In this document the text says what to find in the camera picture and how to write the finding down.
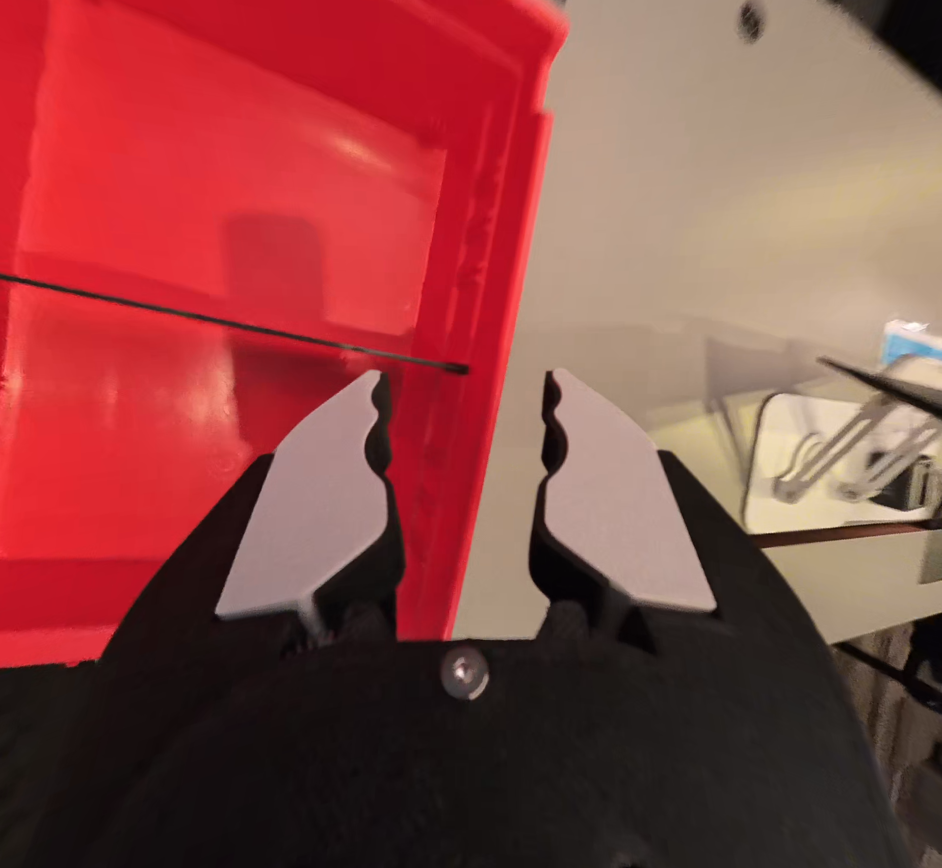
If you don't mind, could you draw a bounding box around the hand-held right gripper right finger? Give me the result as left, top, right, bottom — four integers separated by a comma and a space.
530, 368, 720, 647

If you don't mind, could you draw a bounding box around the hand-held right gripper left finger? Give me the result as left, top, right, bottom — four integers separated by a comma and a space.
213, 369, 407, 644

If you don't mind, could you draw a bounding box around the red plastic bin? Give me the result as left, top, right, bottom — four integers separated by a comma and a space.
0, 0, 571, 669

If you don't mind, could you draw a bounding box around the silver metal laptop stand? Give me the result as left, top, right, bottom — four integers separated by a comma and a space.
769, 356, 942, 504

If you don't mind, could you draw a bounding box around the blue white small box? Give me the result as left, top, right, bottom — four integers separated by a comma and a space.
882, 319, 942, 368

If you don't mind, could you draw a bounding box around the black cable, copper plug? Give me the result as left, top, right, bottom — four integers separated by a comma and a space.
0, 273, 471, 376

